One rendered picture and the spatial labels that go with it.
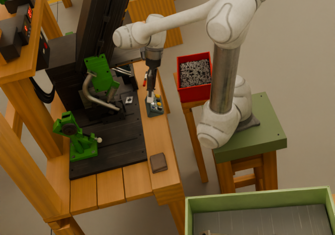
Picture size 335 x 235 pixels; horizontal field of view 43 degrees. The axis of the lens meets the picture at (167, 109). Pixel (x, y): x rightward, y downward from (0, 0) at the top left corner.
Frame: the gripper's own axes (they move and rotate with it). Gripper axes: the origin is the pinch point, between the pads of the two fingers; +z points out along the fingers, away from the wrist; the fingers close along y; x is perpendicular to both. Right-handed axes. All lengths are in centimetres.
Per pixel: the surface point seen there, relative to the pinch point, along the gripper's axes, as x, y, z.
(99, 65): 32.3, 12.6, -7.6
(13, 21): 66, -15, -32
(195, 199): -33, -37, 31
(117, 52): 30.2, 36.6, -9.6
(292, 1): -84, 279, -21
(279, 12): -71, 262, -10
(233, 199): -49, -35, 28
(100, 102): 30.6, 11.3, 13.0
